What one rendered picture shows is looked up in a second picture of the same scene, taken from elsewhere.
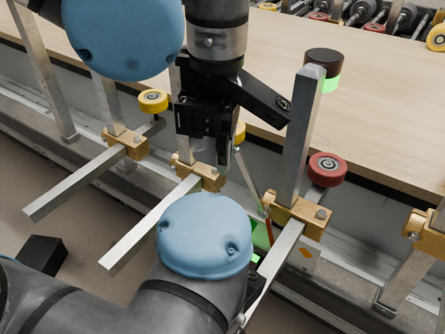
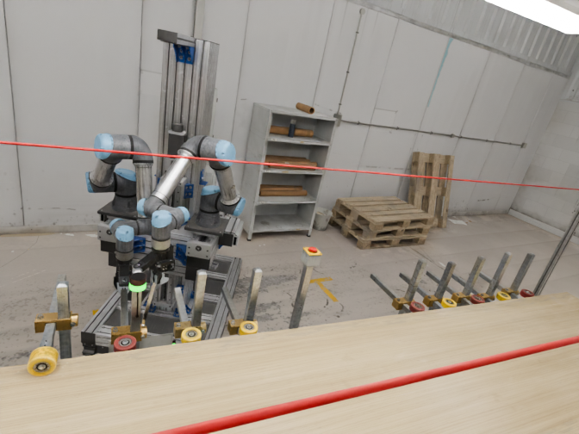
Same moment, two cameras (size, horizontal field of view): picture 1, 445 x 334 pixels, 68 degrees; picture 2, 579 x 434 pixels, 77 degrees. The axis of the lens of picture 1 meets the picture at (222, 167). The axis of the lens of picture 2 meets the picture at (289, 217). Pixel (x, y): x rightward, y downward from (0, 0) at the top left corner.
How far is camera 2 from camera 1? 184 cm
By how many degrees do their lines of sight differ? 94
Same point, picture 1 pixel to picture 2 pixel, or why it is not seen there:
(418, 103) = not seen: outside the picture
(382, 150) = (98, 369)
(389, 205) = not seen: hidden behind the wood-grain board
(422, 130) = (74, 406)
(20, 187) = not seen: hidden behind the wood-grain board
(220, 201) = (125, 230)
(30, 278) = (144, 223)
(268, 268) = (124, 308)
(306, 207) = (123, 331)
